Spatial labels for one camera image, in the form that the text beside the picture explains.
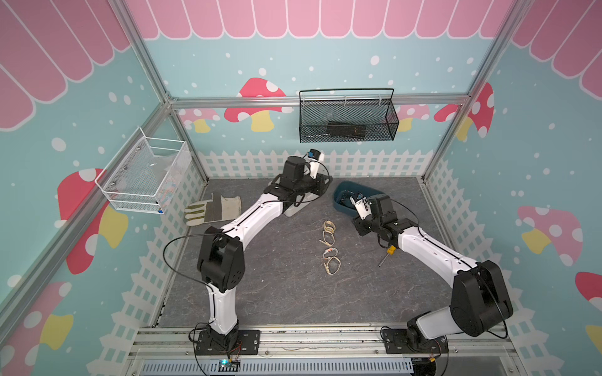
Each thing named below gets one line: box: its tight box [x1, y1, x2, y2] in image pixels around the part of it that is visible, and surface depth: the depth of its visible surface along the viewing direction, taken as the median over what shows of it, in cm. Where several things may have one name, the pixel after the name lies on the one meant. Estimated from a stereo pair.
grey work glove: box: [184, 192, 242, 227], surface depth 111 cm
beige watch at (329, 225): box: [322, 219, 337, 234], surface depth 102 cm
